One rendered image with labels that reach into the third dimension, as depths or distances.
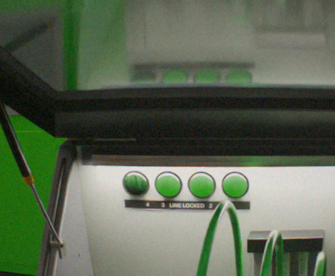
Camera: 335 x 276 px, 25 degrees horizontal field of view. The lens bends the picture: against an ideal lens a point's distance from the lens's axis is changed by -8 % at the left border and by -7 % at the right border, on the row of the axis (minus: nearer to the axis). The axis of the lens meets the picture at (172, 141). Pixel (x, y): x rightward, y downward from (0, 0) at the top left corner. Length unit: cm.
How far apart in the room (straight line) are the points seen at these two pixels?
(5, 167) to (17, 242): 42
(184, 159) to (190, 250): 19
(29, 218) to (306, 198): 273
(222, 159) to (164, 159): 10
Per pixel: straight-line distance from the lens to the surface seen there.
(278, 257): 130
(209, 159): 138
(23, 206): 399
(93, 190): 149
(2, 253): 419
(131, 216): 149
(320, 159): 136
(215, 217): 114
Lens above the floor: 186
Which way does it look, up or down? 16 degrees down
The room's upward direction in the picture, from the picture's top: 4 degrees counter-clockwise
